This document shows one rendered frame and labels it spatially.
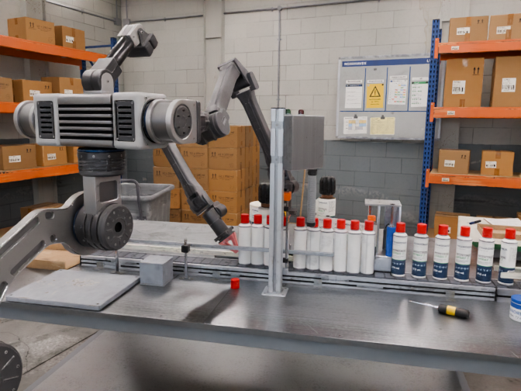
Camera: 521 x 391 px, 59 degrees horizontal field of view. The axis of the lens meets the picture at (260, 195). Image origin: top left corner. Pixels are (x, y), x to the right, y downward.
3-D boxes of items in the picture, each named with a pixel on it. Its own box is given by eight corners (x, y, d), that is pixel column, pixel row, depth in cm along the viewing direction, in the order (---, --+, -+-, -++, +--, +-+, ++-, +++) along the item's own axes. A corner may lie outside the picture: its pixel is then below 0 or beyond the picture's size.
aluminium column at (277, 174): (282, 289, 171) (285, 108, 160) (280, 294, 167) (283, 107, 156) (270, 288, 172) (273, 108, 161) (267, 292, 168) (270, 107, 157)
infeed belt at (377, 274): (488, 289, 171) (489, 278, 170) (495, 297, 163) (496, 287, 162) (92, 257, 205) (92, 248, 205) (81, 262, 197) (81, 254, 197)
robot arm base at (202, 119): (172, 142, 134) (171, 100, 132) (188, 140, 141) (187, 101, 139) (198, 143, 131) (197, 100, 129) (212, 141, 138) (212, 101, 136)
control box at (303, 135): (323, 167, 169) (325, 115, 166) (291, 171, 157) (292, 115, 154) (302, 165, 176) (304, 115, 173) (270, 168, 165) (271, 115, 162)
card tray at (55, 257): (99, 254, 215) (98, 245, 214) (64, 271, 189) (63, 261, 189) (43, 249, 221) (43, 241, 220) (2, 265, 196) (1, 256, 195)
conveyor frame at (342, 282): (488, 290, 173) (488, 278, 172) (496, 302, 162) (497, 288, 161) (94, 258, 207) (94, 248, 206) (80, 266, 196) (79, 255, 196)
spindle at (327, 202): (335, 229, 241) (336, 175, 236) (334, 233, 232) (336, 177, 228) (318, 228, 243) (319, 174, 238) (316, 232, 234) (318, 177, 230)
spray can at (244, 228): (253, 262, 188) (253, 213, 184) (248, 266, 183) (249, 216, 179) (241, 261, 189) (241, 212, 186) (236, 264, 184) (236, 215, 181)
